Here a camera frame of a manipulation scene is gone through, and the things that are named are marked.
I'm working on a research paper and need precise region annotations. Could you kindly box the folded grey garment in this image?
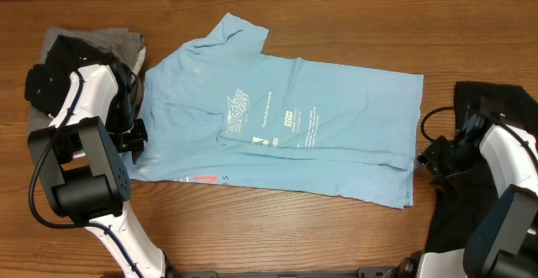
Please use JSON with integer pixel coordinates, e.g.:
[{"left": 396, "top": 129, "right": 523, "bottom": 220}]
[{"left": 40, "top": 28, "right": 147, "bottom": 115}]

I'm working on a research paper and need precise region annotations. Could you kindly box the light blue printed t-shirt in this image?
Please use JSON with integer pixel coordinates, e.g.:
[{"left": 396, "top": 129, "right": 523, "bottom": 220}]
[{"left": 128, "top": 14, "right": 423, "bottom": 209}]

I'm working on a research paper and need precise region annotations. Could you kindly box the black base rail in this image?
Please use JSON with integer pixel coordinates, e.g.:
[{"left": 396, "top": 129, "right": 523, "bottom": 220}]
[{"left": 173, "top": 267, "right": 393, "bottom": 278}]

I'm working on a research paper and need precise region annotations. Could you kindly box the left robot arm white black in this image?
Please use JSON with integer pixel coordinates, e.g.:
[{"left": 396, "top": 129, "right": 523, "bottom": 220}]
[{"left": 28, "top": 53, "right": 173, "bottom": 277}]

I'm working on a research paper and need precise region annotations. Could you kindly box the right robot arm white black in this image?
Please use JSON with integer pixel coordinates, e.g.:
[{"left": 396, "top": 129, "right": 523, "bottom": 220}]
[{"left": 374, "top": 110, "right": 537, "bottom": 277}]

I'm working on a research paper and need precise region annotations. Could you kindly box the folded black garment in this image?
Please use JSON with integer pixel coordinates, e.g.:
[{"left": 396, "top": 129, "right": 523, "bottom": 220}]
[{"left": 24, "top": 35, "right": 113, "bottom": 117}]

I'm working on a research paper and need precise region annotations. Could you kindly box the black t-shirt pile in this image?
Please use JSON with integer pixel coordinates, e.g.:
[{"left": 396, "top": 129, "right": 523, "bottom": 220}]
[{"left": 420, "top": 81, "right": 537, "bottom": 253}]

